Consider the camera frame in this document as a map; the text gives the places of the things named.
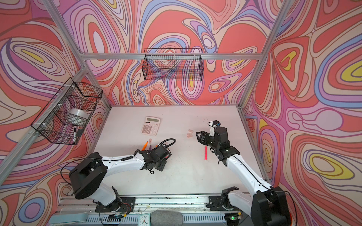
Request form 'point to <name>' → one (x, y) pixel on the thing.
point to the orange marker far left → (144, 146)
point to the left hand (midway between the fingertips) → (164, 162)
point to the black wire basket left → (65, 118)
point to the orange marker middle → (156, 146)
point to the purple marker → (150, 147)
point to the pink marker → (206, 153)
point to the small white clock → (144, 219)
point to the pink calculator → (150, 125)
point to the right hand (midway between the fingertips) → (200, 137)
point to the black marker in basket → (74, 137)
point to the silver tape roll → (78, 112)
